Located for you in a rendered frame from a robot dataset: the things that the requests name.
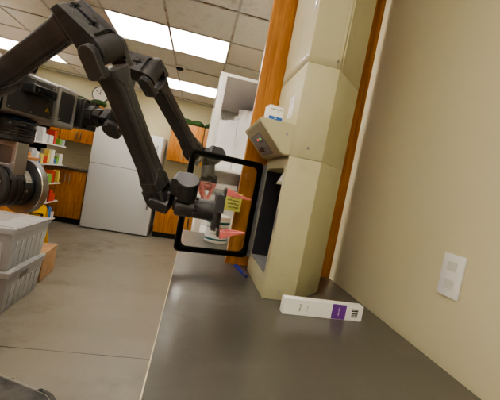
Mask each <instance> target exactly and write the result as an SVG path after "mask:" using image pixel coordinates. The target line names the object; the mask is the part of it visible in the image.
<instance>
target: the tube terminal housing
mask: <svg viewBox="0 0 500 400"><path fill-rule="evenodd" d="M295 94H296V95H295ZM294 95H295V100H294V108H293V112H292V116H291V118H289V119H287V114H288V110H289V105H290V98H291V97H292V96H294ZM357 95H358V90H357V89H356V88H355V87H354V86H353V85H352V83H351V82H350V81H349V80H348V79H347V77H346V76H345V75H344V74H343V73H342V71H341V70H338V69H335V68H332V67H326V66H323V65H320V64H317V63H312V62H307V63H306V64H305V65H304V66H303V67H302V68H301V69H300V70H299V71H298V72H297V73H296V74H295V75H294V76H293V77H292V78H291V79H290V80H289V81H288V82H287V83H286V84H285V85H284V86H283V87H282V90H281V95H280V99H279V106H280V107H282V108H284V111H283V119H282V121H283V122H286V123H291V124H294V125H295V127H294V135H293V140H292V144H291V148H290V155H288V156H282V157H278V158H274V159H269V160H268V161H267V165H268V166H267V171H273V172H277V173H281V174H282V173H283V172H284V173H283V181H282V185H281V190H280V194H279V201H278V205H277V209H278V210H279V211H278V215H277V220H276V224H275V230H272V235H271V242H270V246H269V250H268V254H267V262H266V267H265V270H264V273H263V272H262V271H261V269H260V267H259V265H258V264H257V262H256V261H255V260H254V258H253V257H252V253H251V256H250V258H249V259H248V266H247V270H248V273H249V274H250V276H251V278H252V280H253V282H254V283H255V285H256V288H257V290H258V291H259V293H260V296H261V298H268V299H274V300H281V301H282V296H283V294H285V295H291V296H299V297H306V296H309V295H311V294H314V293H316V292H317V289H318V285H319V281H320V277H321V270H322V266H323V262H324V258H325V250H326V246H327V242H328V239H329V231H330V227H331V223H332V219H333V212H334V208H335V204H336V200H337V192H338V188H339V184H340V177H341V173H342V169H343V165H344V158H345V153H346V149H347V145H348V138H349V134H350V130H351V126H352V119H353V114H354V111H355V107H356V99H357Z"/></svg>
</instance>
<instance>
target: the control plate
mask: <svg viewBox="0 0 500 400"><path fill-rule="evenodd" d="M257 139H258V140H259V141H258V140H257ZM260 139H261V140H260ZM251 140H252V142H253V143H254V145H255V146H256V147H257V149H258V151H259V149H261V147H262V148H264V147H267V148H266V149H265V150H264V151H265V152H263V150H262V149H261V150H262V152H260V151H259V152H260V154H261V156H266V155H269V154H272V153H273V152H272V150H271V149H270V148H269V146H268V145H267V143H266V141H265V139H264V138H263V137H262V135H261V134H260V133H257V134H256V135H255V136H253V137H251Z"/></svg>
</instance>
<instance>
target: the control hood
mask: <svg viewBox="0 0 500 400"><path fill-rule="evenodd" d="M294 127H295V125H294V124H291V123H286V122H283V121H276V120H273V119H270V118H265V117H261V118H259V119H258V120H257V121H256V122H255V123H254V124H252V125H251V126H250V127H249V128H248V129H247V130H245V133H246V134H247V136H248V138H249V139H250V141H251V142H252V140H251V137H253V136H255V135H256V134H257V133H260V134H261V135H262V137H263V138H264V139H265V141H266V143H267V145H268V146H269V148H270V149H271V150H272V152H273V153H272V154H269V155H266V156H261V154H260V152H259V151H258V149H257V147H256V146H255V145H254V143H253V142H252V144H253V145H254V147H255V148H256V150H257V152H258V153H259V154H260V156H261V157H262V158H263V159H266V160H269V159H274V158H278V157H282V156H288V155H290V148H291V144H292V140H293V135H294Z"/></svg>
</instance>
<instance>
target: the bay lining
mask: <svg viewBox="0 0 500 400"><path fill-rule="evenodd" d="M281 175H282V174H281V173H277V172H273V171H267V177H266V181H265V185H264V189H263V197H262V202H261V206H260V213H259V218H258V222H257V226H256V234H255V238H254V243H253V247H252V254H257V255H262V256H267V254H268V250H269V246H270V242H271V235H272V230H273V225H274V221H275V213H276V209H277V205H278V201H279V194H280V190H281V185H279V184H276V183H277V182H278V180H279V178H280V177H281Z"/></svg>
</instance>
